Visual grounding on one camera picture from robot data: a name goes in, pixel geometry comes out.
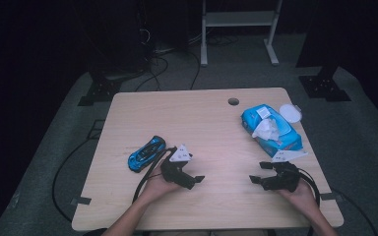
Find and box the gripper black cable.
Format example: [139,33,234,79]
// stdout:
[132,147,178,204]
[294,167,322,208]

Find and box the white wet wipe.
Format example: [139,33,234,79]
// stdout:
[251,118,282,143]

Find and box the black background cable loop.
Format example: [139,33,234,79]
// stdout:
[134,55,170,92]

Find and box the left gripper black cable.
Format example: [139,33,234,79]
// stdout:
[132,147,178,204]

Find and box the white metal stand frame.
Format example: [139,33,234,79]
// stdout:
[200,0,284,68]

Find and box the blue toy car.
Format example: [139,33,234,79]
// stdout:
[127,135,167,174]

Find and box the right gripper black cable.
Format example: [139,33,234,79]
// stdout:
[294,167,322,208]

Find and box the black stand base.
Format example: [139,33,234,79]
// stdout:
[77,76,123,107]
[297,67,352,103]

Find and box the person's left hand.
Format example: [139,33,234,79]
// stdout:
[140,161,182,205]

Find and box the person's right hand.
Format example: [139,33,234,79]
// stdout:
[276,178,320,214]

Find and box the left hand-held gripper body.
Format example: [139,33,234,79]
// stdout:
[159,144,197,191]

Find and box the grey tape strip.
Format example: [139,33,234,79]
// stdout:
[70,196,93,207]
[319,192,345,202]

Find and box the black floor cable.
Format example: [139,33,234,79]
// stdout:
[330,187,378,236]
[51,137,96,224]

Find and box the blue wet wipes pack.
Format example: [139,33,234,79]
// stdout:
[240,103,304,159]

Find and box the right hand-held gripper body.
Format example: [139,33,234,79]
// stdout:
[263,148,309,194]

